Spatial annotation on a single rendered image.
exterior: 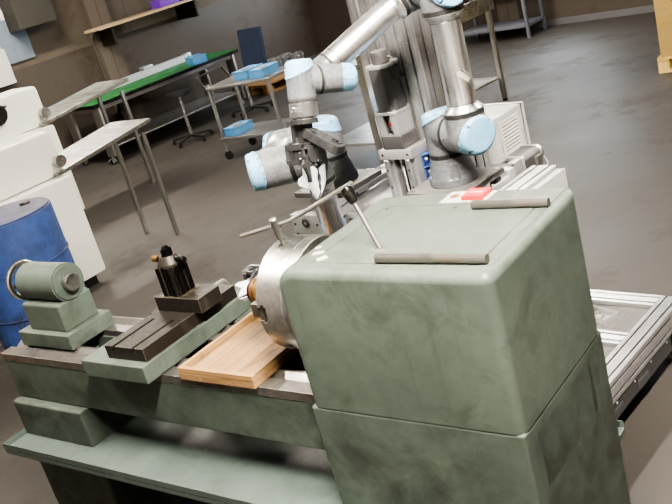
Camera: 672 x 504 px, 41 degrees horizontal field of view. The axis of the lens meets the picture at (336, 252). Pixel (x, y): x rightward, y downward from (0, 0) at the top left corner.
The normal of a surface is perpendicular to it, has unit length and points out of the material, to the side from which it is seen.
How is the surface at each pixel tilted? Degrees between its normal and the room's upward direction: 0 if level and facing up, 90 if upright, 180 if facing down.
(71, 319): 90
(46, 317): 90
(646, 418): 0
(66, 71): 90
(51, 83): 90
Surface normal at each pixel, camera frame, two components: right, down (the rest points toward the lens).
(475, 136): 0.45, 0.33
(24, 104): 0.73, 0.05
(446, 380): -0.55, 0.43
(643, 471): -0.25, -0.90
